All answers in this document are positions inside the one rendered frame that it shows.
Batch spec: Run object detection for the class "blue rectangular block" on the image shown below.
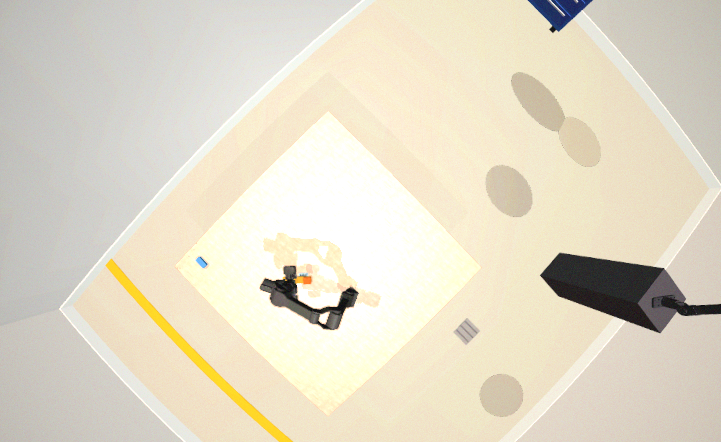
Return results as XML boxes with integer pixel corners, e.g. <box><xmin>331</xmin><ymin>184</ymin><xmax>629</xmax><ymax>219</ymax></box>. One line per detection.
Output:
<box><xmin>195</xmin><ymin>256</ymin><xmax>209</xmax><ymax>268</ymax></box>

